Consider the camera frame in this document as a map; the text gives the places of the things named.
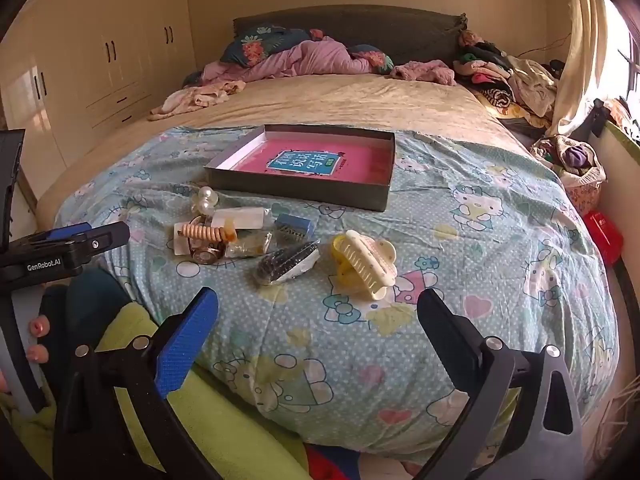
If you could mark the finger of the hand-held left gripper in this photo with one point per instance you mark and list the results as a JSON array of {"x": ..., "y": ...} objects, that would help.
[
  {"x": 102, "y": 245},
  {"x": 65, "y": 233}
]

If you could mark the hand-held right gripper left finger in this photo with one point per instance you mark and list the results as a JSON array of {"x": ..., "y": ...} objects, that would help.
[{"x": 187, "y": 342}]

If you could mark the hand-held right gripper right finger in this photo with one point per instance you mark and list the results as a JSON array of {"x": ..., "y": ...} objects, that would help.
[{"x": 445, "y": 340}]

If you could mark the rose gold wrist watch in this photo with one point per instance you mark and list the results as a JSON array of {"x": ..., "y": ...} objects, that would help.
[{"x": 205, "y": 255}]

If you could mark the cream hair claw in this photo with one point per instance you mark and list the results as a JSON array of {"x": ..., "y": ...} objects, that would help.
[{"x": 367, "y": 265}]

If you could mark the black dotted packet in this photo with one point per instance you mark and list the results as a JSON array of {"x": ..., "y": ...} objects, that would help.
[{"x": 287, "y": 262}]

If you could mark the blue packet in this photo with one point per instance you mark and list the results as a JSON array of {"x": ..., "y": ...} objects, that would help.
[{"x": 295, "y": 227}]

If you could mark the grey shallow cardboard box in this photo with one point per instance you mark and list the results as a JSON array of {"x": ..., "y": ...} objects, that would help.
[{"x": 300, "y": 195}]

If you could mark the person's left hand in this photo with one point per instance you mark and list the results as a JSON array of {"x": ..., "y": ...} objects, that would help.
[{"x": 39, "y": 330}]

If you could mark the dark teal garment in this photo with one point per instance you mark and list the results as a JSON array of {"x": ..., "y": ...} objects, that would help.
[{"x": 90, "y": 300}]

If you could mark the cartoon cat printed blanket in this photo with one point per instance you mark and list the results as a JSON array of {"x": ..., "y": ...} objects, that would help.
[{"x": 450, "y": 270}]

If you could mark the green jacket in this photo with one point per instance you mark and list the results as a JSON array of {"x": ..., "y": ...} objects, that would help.
[{"x": 230, "y": 430}]

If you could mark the pearl hair clip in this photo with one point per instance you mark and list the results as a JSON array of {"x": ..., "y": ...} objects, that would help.
[{"x": 205, "y": 200}]

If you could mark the yellow hair claw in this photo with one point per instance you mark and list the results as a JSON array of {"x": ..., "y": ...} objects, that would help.
[{"x": 342, "y": 265}]

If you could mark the clear packet with cream item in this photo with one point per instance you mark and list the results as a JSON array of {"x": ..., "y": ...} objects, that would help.
[{"x": 240, "y": 219}]

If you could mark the red cloth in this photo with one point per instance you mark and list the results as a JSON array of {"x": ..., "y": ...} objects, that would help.
[{"x": 330, "y": 462}]

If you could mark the peach garment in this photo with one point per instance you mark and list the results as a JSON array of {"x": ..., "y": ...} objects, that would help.
[{"x": 195, "y": 97}]

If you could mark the cream wardrobe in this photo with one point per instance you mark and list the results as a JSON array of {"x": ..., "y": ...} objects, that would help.
[{"x": 100, "y": 60}]

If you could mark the red plastic box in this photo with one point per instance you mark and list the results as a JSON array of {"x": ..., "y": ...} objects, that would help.
[{"x": 605, "y": 237}]

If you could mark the pink woven basket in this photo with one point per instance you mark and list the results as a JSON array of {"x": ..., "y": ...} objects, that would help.
[{"x": 587, "y": 195}]

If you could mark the pink book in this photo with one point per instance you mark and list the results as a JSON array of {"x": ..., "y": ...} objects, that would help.
[{"x": 350, "y": 160}]

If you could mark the large floral dark blue pillow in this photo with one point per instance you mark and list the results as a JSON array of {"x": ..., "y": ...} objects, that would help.
[{"x": 255, "y": 45}]

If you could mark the beige bedspread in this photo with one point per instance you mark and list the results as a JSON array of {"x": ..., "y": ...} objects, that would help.
[{"x": 350, "y": 102}]

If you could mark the pile of mixed clothes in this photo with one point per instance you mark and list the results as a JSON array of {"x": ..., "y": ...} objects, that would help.
[{"x": 515, "y": 85}]

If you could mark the black bag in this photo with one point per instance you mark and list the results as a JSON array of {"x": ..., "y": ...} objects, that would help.
[{"x": 592, "y": 117}]

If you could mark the pink fuzzy garment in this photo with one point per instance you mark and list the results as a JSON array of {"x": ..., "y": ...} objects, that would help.
[{"x": 425, "y": 72}]

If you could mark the pink quilt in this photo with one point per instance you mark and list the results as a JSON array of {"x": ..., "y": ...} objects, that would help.
[{"x": 300, "y": 60}]

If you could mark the small floral dark blue pillow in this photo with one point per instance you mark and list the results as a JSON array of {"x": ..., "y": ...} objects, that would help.
[{"x": 375, "y": 59}]

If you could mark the dark grey headboard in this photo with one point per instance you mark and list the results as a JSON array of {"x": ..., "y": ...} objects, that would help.
[{"x": 380, "y": 27}]

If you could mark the cream curtain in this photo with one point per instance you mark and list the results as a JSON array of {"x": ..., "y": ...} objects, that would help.
[{"x": 580, "y": 50}]

